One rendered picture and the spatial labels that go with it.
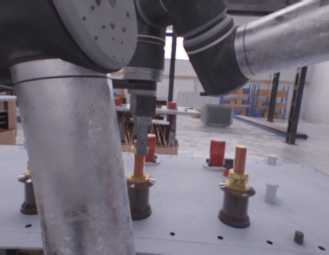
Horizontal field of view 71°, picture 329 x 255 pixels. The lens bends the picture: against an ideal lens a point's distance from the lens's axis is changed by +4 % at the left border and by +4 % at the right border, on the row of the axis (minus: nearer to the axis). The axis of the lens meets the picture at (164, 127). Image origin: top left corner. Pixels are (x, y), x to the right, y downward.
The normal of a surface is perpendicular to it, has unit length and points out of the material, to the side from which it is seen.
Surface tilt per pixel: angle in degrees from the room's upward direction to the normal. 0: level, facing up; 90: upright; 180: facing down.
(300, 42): 117
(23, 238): 11
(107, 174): 80
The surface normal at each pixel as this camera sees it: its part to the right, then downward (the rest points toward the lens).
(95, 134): 0.68, 0.00
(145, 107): 0.26, 0.16
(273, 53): -0.55, 0.53
